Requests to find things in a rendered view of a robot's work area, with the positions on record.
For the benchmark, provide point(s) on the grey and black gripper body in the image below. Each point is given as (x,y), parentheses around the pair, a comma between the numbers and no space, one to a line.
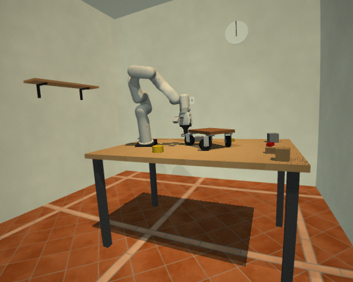
(186,118)

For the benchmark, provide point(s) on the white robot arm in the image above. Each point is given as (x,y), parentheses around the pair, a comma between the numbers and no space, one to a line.
(141,96)

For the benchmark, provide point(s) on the wooden dolly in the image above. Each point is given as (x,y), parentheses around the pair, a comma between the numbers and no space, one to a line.
(206,142)

